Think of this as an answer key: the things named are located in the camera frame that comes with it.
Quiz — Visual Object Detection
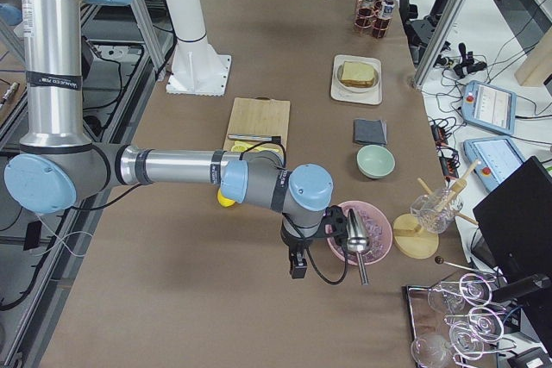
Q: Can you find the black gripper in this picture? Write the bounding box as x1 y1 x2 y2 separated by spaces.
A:
281 206 348 253

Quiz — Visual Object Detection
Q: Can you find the toast sandwich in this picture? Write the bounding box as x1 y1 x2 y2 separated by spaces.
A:
337 61 378 88

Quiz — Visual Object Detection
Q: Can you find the white rabbit tray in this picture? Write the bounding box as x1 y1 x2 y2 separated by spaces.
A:
330 54 382 105

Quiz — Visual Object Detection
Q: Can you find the metal tray with glasses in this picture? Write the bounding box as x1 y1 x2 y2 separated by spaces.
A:
404 272 517 367

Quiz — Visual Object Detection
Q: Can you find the metal ice scoop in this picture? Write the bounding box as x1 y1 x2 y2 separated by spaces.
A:
347 208 370 286

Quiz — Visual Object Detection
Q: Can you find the pink bowl with ice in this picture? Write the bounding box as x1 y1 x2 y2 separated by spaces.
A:
339 201 392 265

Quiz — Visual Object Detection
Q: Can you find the dark drink bottle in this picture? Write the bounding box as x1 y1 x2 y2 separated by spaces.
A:
358 0 376 28
372 0 395 39

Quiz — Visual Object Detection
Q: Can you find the mint green bowl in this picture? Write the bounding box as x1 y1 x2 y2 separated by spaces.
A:
356 145 396 179

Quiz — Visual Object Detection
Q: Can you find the wooden mug tree stand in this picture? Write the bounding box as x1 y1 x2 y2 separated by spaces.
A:
392 159 480 259

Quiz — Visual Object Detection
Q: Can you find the grey folded cloth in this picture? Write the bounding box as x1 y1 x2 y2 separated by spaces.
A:
353 118 387 146

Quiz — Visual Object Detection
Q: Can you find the clear glass mug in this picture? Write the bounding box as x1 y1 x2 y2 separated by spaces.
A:
411 188 463 234

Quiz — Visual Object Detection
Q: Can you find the wooden stirrer with ball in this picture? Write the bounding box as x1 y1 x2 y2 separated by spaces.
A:
434 256 498 275

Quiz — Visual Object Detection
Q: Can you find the yellow lemon left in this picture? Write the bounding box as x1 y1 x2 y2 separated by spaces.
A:
216 190 236 208

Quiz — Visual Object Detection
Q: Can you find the yellow lemon squeezer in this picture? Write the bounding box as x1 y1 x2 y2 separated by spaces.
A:
230 140 280 153

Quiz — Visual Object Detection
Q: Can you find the bamboo cutting board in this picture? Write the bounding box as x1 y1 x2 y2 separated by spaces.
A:
223 97 291 151

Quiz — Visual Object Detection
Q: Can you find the blue teach pendant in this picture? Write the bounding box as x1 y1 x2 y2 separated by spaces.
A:
462 136 525 191
461 81 518 135

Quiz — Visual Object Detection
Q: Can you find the copper wire bottle rack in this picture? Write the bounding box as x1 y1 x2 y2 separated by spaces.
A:
354 0 397 39

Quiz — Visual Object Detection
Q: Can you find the black handled knife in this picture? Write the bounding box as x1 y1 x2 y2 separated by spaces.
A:
227 134 281 142

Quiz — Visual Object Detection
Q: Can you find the aluminium frame post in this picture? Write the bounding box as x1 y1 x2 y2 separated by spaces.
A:
412 0 465 91

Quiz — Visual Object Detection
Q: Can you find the white arm base mount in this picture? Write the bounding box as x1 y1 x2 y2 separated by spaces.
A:
166 0 231 97

